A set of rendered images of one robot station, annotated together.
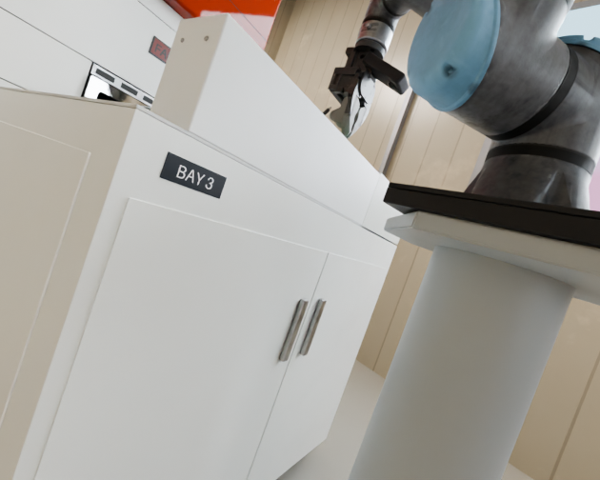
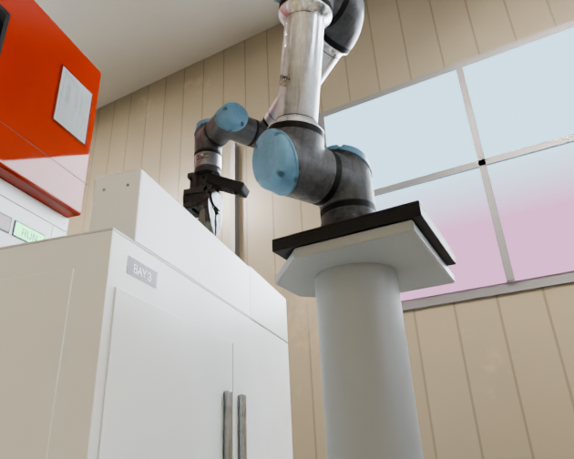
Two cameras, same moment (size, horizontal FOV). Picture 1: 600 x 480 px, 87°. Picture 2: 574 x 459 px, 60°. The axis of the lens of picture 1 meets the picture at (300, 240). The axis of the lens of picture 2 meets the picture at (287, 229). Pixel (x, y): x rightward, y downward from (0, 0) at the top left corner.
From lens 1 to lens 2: 0.52 m
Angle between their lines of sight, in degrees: 32
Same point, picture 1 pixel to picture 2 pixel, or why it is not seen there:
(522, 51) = (311, 158)
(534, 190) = not seen: hidden behind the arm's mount
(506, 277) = (356, 271)
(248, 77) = (155, 203)
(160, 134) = (123, 244)
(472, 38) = (285, 158)
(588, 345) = (506, 392)
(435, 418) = (358, 372)
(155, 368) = (143, 440)
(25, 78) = not seen: outside the picture
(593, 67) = (348, 158)
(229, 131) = (152, 239)
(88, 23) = not seen: outside the picture
